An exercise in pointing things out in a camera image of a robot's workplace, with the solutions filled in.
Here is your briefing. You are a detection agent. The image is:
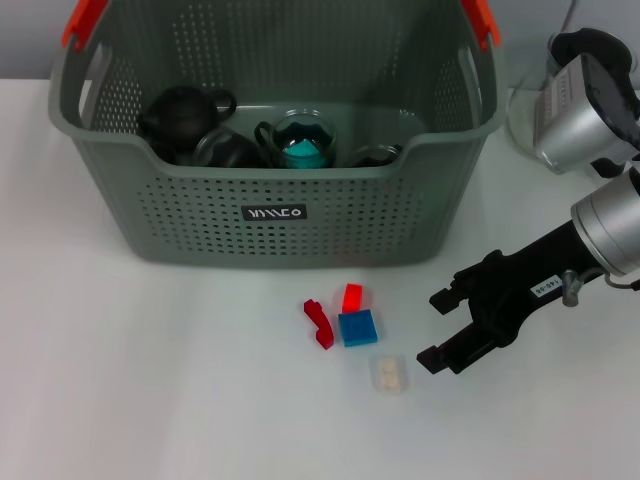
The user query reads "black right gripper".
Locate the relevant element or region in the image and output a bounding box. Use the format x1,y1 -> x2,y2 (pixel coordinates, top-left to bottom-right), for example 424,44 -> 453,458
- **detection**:
416,218 -> 600,375

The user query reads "white two-stud brick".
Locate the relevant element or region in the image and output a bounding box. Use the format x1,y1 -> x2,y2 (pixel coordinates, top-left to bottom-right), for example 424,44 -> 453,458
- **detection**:
368,353 -> 412,397

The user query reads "dark red angled brick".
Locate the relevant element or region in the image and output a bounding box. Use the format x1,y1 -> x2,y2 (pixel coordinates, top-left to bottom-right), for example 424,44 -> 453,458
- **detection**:
303,298 -> 335,351

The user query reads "glass teacup with black holder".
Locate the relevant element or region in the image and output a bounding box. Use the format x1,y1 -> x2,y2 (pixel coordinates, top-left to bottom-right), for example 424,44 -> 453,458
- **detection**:
254,109 -> 340,170
193,127 -> 267,169
343,143 -> 404,169

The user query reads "cyan square brick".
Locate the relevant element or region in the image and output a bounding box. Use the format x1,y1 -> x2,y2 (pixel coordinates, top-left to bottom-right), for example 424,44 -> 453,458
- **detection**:
282,138 -> 327,170

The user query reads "grey perforated storage bin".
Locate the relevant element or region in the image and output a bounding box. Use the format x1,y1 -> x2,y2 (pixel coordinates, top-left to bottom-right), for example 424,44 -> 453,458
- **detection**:
48,0 -> 507,271

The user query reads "blue square brick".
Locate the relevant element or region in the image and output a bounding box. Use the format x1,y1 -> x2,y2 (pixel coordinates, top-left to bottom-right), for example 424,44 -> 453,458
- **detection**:
337,308 -> 379,349

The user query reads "red tall brick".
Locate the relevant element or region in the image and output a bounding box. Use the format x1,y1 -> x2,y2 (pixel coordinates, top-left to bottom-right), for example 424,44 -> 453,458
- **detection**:
342,283 -> 365,314

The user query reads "glass teapot with black lid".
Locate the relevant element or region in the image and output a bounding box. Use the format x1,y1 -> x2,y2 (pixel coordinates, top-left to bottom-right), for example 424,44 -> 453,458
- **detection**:
504,28 -> 637,180

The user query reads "black clay teapot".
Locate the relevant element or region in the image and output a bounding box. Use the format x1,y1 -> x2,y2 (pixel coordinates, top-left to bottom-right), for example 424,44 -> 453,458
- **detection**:
136,85 -> 238,154

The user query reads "right gripper silver cable connector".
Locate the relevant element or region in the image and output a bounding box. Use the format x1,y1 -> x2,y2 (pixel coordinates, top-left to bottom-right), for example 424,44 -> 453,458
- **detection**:
560,268 -> 640,308

